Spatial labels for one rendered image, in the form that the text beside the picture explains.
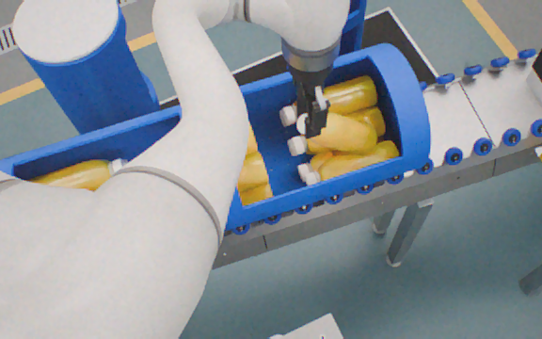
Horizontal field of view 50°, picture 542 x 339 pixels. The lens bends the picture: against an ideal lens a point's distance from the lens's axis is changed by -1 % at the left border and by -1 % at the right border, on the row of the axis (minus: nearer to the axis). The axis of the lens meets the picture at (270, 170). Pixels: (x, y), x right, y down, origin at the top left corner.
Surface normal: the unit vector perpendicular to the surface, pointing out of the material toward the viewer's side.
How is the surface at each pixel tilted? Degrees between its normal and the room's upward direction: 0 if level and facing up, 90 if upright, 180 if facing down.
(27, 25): 0
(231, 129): 48
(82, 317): 29
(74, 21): 0
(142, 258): 41
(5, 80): 0
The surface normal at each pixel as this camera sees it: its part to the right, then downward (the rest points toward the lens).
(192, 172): 0.55, -0.68
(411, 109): 0.12, 0.10
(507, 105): -0.05, -0.42
